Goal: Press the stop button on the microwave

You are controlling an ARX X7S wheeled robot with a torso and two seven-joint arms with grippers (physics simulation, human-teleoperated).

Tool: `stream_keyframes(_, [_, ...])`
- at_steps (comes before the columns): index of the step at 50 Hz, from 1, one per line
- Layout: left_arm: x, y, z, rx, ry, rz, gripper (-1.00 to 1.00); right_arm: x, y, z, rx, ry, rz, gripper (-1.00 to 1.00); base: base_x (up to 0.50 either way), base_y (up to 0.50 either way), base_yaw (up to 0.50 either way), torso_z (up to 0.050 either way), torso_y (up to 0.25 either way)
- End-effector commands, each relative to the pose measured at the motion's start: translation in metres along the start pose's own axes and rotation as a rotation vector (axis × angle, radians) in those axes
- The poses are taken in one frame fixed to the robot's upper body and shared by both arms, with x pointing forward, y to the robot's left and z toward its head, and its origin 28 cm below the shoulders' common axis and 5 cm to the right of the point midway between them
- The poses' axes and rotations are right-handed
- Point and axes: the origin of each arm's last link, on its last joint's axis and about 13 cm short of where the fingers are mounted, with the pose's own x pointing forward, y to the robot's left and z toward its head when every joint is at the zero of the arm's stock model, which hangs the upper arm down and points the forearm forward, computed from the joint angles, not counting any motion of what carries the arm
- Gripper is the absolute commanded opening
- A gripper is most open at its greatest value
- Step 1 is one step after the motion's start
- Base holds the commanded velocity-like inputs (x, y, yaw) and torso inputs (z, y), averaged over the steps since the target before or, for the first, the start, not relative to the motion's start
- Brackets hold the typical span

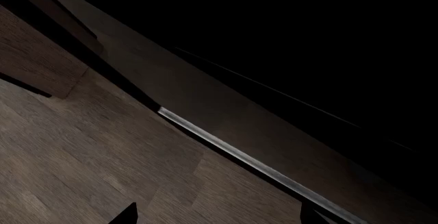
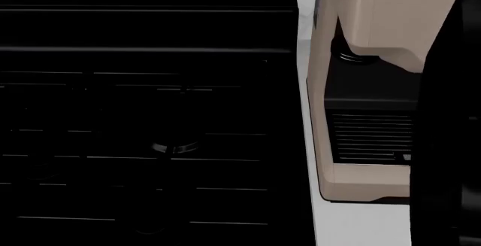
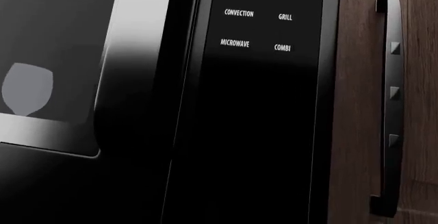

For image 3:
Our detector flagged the black microwave oven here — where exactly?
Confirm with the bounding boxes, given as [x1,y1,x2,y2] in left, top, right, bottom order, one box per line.
[0,0,343,224]

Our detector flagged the dark wooden cabinet door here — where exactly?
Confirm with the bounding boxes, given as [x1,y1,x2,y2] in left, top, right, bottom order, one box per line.
[326,0,438,224]

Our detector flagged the black microwave control panel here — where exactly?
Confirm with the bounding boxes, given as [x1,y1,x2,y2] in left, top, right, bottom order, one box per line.
[160,0,326,224]

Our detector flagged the black microwave door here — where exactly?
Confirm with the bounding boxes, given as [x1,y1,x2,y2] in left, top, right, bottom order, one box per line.
[0,0,206,224]

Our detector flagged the black studded cabinet handle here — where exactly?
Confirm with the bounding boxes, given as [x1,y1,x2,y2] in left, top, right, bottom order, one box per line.
[368,0,406,219]

